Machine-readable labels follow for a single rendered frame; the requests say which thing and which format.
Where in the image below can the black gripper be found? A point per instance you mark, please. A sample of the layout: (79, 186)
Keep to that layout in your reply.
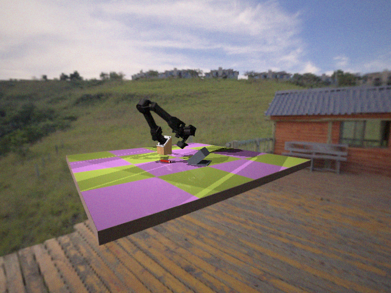
(182, 143)

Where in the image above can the grey sloped panel with hole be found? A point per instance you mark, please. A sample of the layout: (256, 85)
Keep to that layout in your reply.
(197, 159)

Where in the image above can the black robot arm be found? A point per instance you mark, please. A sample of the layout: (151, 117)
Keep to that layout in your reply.
(156, 131)

